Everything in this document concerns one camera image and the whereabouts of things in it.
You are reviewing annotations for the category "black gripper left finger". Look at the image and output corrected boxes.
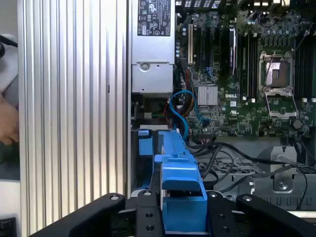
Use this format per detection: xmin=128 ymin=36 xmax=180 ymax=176
xmin=29 ymin=190 xmax=165 ymax=237

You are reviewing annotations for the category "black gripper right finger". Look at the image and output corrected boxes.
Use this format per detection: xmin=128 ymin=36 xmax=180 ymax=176
xmin=206 ymin=191 xmax=316 ymax=237

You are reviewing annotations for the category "hard disk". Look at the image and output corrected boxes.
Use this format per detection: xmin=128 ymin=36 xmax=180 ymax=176
xmin=137 ymin=129 xmax=154 ymax=162
xmin=153 ymin=129 xmax=208 ymax=234

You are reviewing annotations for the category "grey metal disk bay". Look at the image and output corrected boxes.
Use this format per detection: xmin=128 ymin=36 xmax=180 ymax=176
xmin=130 ymin=124 xmax=173 ymax=196

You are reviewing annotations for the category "black RAM slot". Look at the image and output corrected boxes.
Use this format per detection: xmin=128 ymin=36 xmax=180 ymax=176
xmin=239 ymin=33 xmax=248 ymax=101
xmin=248 ymin=34 xmax=259 ymax=103
xmin=295 ymin=36 xmax=308 ymax=102
xmin=307 ymin=37 xmax=316 ymax=103

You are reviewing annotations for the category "white expansion slot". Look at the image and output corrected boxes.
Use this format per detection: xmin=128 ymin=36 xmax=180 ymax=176
xmin=187 ymin=23 xmax=194 ymax=65

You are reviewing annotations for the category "person's bare hand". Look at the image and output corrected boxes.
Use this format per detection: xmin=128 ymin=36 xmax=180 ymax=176
xmin=0 ymin=95 xmax=20 ymax=146

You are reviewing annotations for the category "grey metal PC case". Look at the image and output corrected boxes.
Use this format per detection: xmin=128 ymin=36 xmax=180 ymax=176
xmin=127 ymin=0 xmax=316 ymax=213

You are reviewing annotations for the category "black keyboard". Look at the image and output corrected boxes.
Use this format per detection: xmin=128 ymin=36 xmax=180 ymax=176
xmin=0 ymin=216 xmax=17 ymax=237

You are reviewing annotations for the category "black front panel connector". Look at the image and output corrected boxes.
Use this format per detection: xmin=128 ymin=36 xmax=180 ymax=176
xmin=200 ymin=134 xmax=214 ymax=147

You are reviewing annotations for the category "green Dell motherboard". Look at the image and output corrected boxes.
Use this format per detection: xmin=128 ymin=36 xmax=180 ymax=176
xmin=174 ymin=0 xmax=316 ymax=139

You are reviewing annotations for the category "silver finned chipset heatsink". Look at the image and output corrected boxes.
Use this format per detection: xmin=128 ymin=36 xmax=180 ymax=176
xmin=197 ymin=85 xmax=218 ymax=106

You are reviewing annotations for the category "CPU socket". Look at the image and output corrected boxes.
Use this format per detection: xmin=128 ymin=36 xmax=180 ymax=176
xmin=259 ymin=51 xmax=296 ymax=89

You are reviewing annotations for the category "thin metal locking lever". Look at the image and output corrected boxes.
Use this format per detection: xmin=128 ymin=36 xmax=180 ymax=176
xmin=262 ymin=51 xmax=277 ymax=88
xmin=294 ymin=26 xmax=312 ymax=50

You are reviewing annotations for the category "silver power supply unit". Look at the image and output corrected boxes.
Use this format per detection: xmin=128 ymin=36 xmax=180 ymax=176
xmin=130 ymin=0 xmax=176 ymax=94

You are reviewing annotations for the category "grey metal bracket with screw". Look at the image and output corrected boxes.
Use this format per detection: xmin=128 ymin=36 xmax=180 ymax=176
xmin=270 ymin=145 xmax=298 ymax=193

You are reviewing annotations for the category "thick black round wire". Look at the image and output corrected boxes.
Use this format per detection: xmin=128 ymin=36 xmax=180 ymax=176
xmin=212 ymin=139 xmax=309 ymax=210

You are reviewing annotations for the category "blue SATA wire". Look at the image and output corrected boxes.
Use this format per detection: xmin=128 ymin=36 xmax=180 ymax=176
xmin=169 ymin=90 xmax=210 ymax=146

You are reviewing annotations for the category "metal socket cover frame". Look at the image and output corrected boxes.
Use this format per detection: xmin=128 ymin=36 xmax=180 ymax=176
xmin=264 ymin=88 xmax=298 ymax=119

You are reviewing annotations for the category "yellow black power wire bundle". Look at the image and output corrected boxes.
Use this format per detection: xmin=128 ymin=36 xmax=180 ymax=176
xmin=181 ymin=69 xmax=199 ymax=118

